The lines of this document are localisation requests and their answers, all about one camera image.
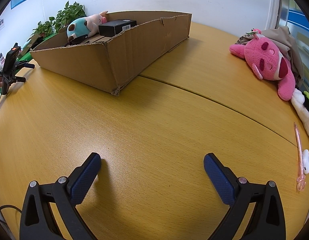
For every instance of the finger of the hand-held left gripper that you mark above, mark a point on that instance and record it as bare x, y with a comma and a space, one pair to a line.
27, 64
19, 78

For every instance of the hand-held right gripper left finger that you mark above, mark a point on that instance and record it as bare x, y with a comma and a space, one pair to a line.
84, 177

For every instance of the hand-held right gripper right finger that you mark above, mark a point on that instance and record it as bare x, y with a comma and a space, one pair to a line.
219, 180

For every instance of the large cardboard box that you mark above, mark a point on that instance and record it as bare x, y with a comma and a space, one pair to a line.
82, 65

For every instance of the black charger box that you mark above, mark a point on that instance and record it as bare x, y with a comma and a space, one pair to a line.
114, 28

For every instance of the wooden desktop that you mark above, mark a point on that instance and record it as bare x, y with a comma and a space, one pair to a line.
154, 120

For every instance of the small cardboard box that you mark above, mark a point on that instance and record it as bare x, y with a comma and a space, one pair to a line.
33, 42

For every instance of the small potted green plant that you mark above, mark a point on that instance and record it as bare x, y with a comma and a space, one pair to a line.
43, 27

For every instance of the blue and pink plush toy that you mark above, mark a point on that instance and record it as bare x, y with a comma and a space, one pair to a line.
78, 27

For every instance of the large potted green plant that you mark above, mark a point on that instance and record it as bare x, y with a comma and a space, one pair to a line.
69, 12

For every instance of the pink pen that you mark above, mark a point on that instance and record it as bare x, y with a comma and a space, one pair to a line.
299, 150

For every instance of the white panda plush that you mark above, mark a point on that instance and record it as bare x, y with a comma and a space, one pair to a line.
302, 107

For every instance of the pink plush bear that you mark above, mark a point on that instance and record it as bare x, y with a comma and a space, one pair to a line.
267, 57

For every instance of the beige crumpled cloth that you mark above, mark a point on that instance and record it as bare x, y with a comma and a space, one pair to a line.
282, 37

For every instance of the glass door with blue band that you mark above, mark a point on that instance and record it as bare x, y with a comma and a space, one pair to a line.
294, 12

